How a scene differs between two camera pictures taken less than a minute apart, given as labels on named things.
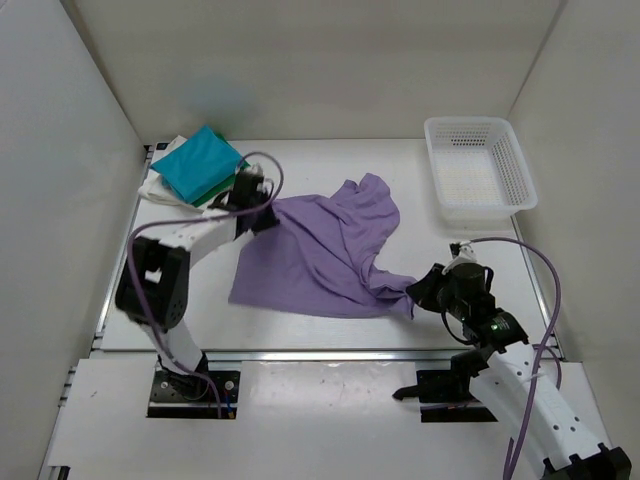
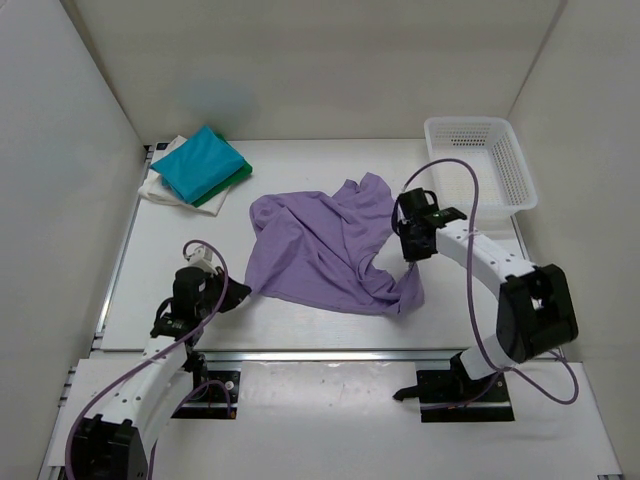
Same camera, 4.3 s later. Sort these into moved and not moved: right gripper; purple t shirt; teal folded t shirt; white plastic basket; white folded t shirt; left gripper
Moved: left gripper; purple t shirt; right gripper
Not moved: teal folded t shirt; white plastic basket; white folded t shirt
